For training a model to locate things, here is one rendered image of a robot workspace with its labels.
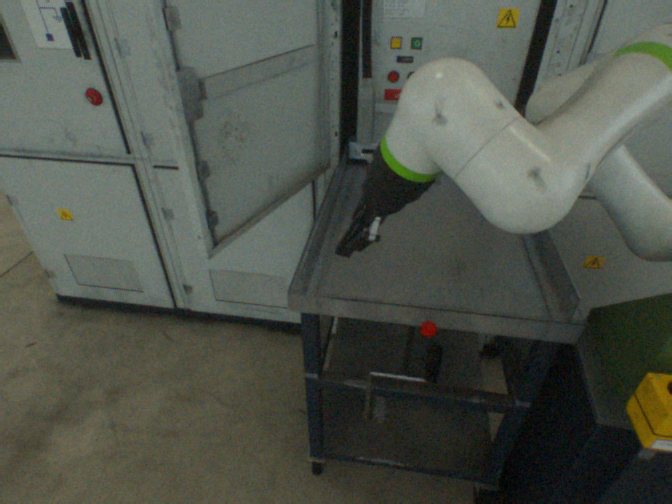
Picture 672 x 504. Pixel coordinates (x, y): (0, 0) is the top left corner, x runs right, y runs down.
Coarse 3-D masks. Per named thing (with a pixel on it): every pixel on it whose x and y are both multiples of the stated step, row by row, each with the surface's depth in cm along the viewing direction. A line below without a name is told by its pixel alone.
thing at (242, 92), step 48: (144, 0) 72; (192, 0) 81; (240, 0) 92; (288, 0) 107; (192, 48) 85; (240, 48) 96; (288, 48) 112; (192, 96) 85; (240, 96) 101; (288, 96) 118; (192, 144) 92; (240, 144) 106; (288, 144) 125; (192, 192) 92; (240, 192) 111; (288, 192) 127
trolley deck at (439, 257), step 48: (432, 192) 131; (336, 240) 109; (384, 240) 109; (432, 240) 109; (480, 240) 109; (288, 288) 93; (336, 288) 93; (384, 288) 93; (432, 288) 93; (480, 288) 93; (528, 288) 93; (528, 336) 88; (576, 336) 86
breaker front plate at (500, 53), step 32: (448, 0) 117; (480, 0) 116; (512, 0) 115; (384, 32) 124; (416, 32) 123; (448, 32) 121; (480, 32) 120; (512, 32) 119; (384, 64) 129; (416, 64) 128; (480, 64) 125; (512, 64) 123; (512, 96) 128; (384, 128) 141
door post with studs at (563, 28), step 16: (560, 0) 110; (576, 0) 109; (560, 16) 112; (576, 16) 111; (560, 32) 113; (560, 48) 116; (544, 64) 119; (560, 64) 118; (544, 80) 121; (480, 336) 182
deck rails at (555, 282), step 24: (336, 192) 129; (336, 216) 118; (312, 240) 97; (528, 240) 108; (552, 240) 97; (312, 264) 100; (552, 264) 96; (312, 288) 93; (552, 288) 93; (576, 288) 83; (552, 312) 87
